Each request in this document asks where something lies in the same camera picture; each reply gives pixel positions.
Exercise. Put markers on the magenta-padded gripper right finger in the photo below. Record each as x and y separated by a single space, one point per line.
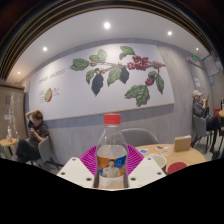
148 171

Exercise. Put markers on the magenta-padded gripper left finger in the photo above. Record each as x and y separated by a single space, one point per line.
75 171

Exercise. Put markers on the clear plastic bottle red cap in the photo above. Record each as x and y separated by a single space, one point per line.
111 143

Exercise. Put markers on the white paper cup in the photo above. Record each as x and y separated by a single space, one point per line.
159 160

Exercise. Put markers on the flat round red coaster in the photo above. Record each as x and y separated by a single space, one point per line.
177 167

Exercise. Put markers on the brown cardboard box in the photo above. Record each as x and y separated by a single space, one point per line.
182 144

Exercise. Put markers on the person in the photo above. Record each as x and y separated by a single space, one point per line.
36 133
200 108

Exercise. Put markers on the small round wooden table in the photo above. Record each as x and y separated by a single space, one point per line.
7 142
221 113

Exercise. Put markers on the small clear drink bottle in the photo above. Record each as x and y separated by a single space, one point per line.
9 135

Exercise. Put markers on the green exit sign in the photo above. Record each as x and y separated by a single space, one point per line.
194 58

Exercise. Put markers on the round ceiling spotlights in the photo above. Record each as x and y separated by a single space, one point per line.
106 25

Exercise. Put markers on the coffee branch wall mural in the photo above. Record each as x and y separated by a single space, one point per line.
73 96

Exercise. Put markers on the white wall notice sheet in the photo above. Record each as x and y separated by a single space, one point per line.
197 82

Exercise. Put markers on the framed wall notice board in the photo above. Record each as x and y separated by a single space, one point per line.
212 65

